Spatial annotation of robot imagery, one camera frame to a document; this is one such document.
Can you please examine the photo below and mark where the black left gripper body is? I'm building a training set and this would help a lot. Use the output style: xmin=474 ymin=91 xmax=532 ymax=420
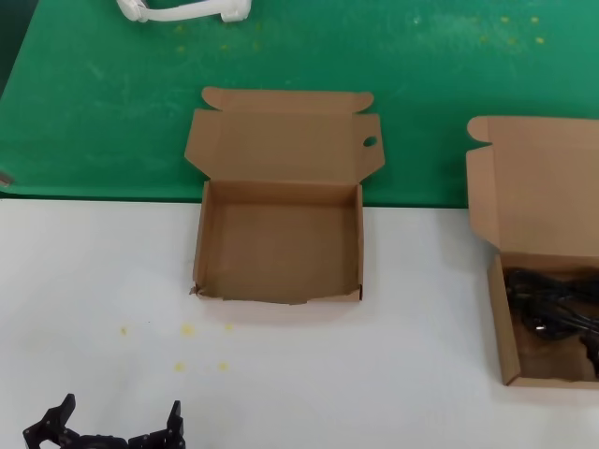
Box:
xmin=69 ymin=433 xmax=132 ymax=449

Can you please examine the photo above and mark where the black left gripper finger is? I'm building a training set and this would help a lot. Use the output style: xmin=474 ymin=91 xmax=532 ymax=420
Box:
xmin=128 ymin=400 xmax=187 ymax=449
xmin=22 ymin=394 xmax=79 ymax=449

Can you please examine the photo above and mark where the torn open cardboard box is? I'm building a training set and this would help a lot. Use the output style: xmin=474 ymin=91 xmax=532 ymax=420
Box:
xmin=183 ymin=86 xmax=387 ymax=306

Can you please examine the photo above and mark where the intact open cardboard box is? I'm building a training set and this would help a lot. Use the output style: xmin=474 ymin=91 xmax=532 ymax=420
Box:
xmin=465 ymin=115 xmax=599 ymax=388

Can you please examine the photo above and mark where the green table cloth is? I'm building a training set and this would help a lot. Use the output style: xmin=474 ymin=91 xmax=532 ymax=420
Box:
xmin=0 ymin=0 xmax=599 ymax=210

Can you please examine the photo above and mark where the white VR headset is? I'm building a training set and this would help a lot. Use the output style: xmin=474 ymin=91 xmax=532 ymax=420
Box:
xmin=115 ymin=0 xmax=254 ymax=23

